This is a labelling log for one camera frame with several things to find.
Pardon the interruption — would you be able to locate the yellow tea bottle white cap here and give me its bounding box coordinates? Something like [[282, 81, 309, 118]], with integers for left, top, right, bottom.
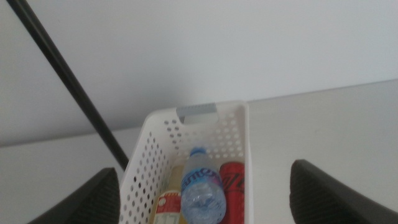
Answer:
[[149, 164, 187, 224]]

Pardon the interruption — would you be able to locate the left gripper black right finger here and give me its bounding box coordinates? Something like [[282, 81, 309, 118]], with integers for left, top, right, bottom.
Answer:
[[289, 159, 398, 224]]

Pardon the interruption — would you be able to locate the red soda can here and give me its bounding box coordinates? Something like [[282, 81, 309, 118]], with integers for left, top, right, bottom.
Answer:
[[219, 161, 246, 224]]

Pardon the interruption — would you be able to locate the clear water bottle blue cap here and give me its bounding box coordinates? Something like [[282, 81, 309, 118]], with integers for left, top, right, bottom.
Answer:
[[180, 147, 227, 224]]

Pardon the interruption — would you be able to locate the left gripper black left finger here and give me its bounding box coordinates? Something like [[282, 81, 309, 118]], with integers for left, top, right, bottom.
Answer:
[[27, 167, 121, 224]]

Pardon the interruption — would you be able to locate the black straight rod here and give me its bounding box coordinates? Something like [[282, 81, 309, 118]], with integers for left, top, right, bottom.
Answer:
[[6, 0, 130, 171]]

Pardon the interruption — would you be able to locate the white perforated plastic basket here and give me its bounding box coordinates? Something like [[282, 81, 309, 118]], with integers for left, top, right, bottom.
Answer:
[[119, 100, 254, 224]]

